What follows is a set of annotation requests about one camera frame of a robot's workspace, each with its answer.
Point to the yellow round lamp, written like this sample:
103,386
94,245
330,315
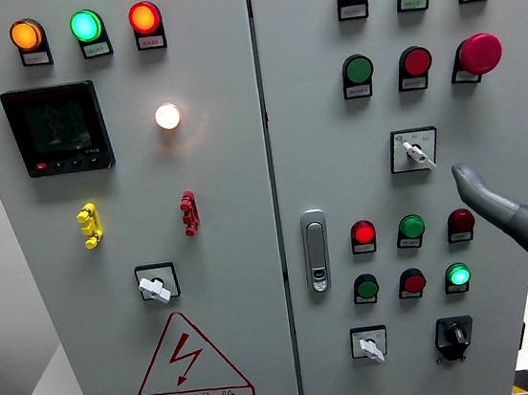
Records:
25,35

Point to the white round lamp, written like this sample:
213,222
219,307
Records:
167,116

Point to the green round lamp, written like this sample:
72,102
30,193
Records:
412,226

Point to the red lit lamp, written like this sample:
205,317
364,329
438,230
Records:
363,232
144,18

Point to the red push button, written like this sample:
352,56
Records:
414,283
417,62

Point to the black display meter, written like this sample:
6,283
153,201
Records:
55,127

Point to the pale grey door with display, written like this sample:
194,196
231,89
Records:
226,202

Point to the large red stop button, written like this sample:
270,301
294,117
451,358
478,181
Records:
480,53

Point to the pale grey door with lock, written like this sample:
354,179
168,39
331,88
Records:
338,174

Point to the silver door lock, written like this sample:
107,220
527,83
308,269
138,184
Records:
316,249

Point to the green push button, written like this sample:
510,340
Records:
358,69
367,288

